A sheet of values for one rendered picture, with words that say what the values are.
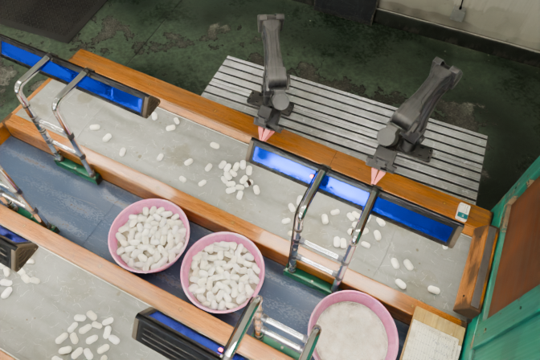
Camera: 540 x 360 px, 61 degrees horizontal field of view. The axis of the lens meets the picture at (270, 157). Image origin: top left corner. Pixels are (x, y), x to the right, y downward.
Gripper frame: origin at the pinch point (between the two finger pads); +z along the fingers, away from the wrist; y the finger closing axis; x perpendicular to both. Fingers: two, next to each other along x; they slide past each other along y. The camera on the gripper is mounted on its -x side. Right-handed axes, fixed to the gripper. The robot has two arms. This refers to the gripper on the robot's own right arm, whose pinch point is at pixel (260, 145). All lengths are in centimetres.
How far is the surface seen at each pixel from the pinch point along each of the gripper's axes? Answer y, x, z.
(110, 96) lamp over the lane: -43, -33, 0
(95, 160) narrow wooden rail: -53, -16, 27
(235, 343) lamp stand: 29, -68, 34
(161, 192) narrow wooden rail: -23.4, -15.9, 26.9
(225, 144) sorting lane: -14.9, 5.3, 5.5
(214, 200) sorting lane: -6.3, -9.8, 23.4
